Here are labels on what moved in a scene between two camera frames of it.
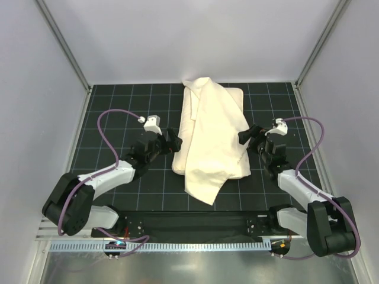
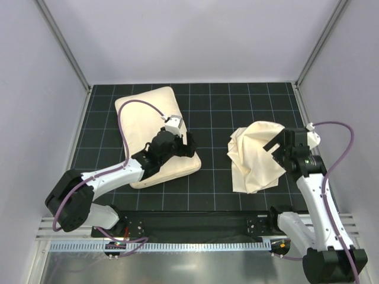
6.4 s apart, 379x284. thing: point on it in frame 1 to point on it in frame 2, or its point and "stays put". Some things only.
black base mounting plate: [200, 224] stays put
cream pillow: [186, 125] to [140, 123]
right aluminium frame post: [340, 8] stays put
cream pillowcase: [214, 149] to [253, 167]
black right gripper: [256, 139] to [284, 145]
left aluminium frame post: [45, 9] stays put
